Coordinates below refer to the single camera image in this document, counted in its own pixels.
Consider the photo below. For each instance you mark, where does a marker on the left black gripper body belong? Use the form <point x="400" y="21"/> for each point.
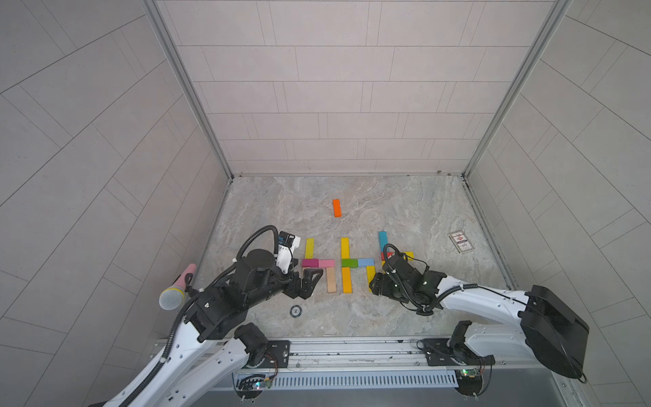
<point x="292" y="289"/>

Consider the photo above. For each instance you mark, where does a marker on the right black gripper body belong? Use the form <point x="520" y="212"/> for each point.
<point x="387" y="288"/>

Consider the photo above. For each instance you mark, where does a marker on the magenta block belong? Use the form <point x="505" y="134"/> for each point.
<point x="310" y="263"/>

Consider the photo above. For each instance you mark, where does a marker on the yellow block short vertical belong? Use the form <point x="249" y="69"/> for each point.
<point x="370" y="275"/>

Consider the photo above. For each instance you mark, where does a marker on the pink block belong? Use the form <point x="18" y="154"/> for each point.
<point x="327" y="263"/>

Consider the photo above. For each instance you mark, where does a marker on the tan wooden block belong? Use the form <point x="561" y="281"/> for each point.
<point x="331" y="280"/>

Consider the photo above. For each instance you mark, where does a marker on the light blue block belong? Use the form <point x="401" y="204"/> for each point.
<point x="365" y="262"/>

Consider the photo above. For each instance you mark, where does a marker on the teal block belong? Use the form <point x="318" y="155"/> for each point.
<point x="383" y="240"/>

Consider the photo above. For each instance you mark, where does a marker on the orange block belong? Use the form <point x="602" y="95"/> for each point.
<point x="337" y="210"/>
<point x="346" y="280"/>

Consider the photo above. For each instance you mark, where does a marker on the green block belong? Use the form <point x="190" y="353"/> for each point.
<point x="350" y="263"/>

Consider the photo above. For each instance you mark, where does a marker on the orange block top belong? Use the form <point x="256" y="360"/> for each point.
<point x="337" y="210"/>

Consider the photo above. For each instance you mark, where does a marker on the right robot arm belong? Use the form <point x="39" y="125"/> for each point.
<point x="534" y="324"/>

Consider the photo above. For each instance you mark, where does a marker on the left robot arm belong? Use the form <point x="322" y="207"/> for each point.
<point x="210" y="337"/>

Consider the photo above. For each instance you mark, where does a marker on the small printed card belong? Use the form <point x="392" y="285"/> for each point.
<point x="461" y="242"/>

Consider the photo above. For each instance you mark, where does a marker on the left circuit board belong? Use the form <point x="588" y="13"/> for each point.
<point x="250" y="387"/>

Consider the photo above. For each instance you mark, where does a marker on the circuit board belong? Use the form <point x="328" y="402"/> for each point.
<point x="470" y="382"/>
<point x="250" y="387"/>

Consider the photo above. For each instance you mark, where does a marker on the pink microphone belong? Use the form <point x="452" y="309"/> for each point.
<point x="180" y="291"/>

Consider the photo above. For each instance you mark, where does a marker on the right circuit board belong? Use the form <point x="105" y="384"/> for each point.
<point x="470" y="382"/>

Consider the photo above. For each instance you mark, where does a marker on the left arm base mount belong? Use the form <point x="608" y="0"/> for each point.
<point x="275" y="355"/>

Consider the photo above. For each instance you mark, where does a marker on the aluminium rail frame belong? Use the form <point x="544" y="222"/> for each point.
<point x="373" y="359"/>

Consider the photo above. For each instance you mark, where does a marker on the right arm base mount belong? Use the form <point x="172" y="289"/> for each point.
<point x="438" y="352"/>

